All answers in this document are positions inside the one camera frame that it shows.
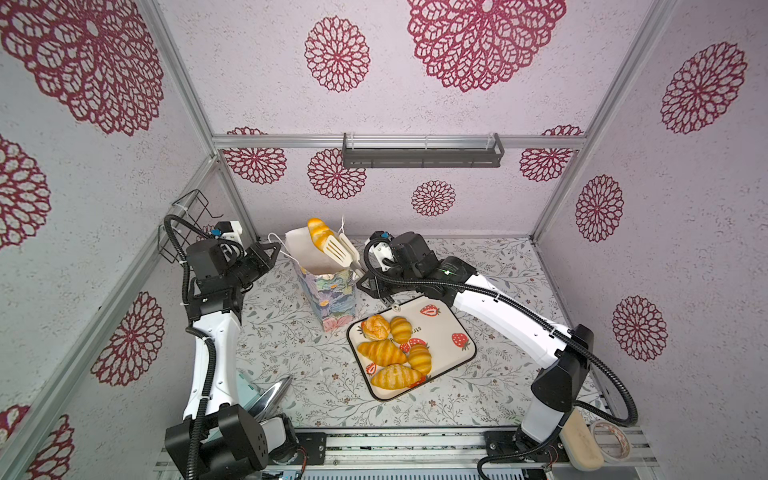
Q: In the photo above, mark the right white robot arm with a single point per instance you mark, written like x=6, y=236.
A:
x=552, y=346

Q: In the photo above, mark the small oval bread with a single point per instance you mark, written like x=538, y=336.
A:
x=401, y=330

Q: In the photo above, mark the striped long roll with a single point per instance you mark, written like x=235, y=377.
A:
x=319, y=232

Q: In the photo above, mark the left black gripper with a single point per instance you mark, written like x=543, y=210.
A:
x=263, y=263

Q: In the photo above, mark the croissant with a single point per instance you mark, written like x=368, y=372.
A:
x=382, y=352
x=395, y=377

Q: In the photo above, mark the upper croissant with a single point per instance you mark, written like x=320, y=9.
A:
x=382, y=352

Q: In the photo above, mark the tape roll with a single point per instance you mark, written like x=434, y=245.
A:
x=612, y=441

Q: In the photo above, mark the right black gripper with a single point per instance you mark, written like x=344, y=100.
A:
x=377, y=289

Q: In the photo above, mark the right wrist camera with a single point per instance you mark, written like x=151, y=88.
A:
x=405, y=256

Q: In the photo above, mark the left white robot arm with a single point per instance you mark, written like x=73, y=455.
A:
x=218, y=438

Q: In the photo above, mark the lower croissant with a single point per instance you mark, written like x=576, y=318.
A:
x=395, y=377

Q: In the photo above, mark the striped oval bread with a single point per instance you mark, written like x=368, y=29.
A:
x=420, y=359

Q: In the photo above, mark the floral paper bag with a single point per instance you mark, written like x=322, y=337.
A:
x=328, y=287

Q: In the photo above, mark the teal sponge block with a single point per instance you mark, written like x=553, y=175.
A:
x=248, y=392

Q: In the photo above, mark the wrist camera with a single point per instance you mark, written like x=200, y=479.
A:
x=405, y=256
x=228, y=230

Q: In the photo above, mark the round bun bread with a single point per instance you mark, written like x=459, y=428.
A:
x=376, y=328

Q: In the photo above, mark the steel tongs with cream tips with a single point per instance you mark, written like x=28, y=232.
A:
x=339, y=251

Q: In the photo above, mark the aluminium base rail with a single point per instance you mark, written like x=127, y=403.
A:
x=447, y=453

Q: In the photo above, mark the black wire rack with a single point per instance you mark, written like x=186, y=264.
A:
x=194, y=208

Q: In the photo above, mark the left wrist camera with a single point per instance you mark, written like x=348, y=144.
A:
x=228, y=230

